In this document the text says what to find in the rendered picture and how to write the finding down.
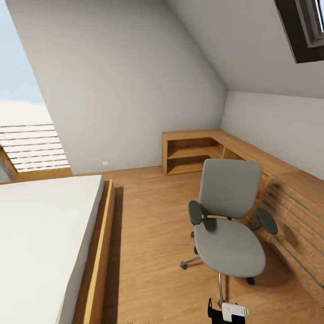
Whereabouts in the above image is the swivel chair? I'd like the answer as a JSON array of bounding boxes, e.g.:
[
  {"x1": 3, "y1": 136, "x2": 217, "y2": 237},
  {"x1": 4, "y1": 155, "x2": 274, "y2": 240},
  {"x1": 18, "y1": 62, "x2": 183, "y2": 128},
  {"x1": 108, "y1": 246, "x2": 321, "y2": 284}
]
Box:
[{"x1": 180, "y1": 159, "x2": 278, "y2": 309}]

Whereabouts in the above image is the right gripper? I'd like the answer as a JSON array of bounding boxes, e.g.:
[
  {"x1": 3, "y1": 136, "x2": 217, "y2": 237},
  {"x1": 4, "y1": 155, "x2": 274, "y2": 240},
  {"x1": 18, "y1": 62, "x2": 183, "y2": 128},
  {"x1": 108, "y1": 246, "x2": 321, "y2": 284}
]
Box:
[{"x1": 208, "y1": 299, "x2": 245, "y2": 324}]

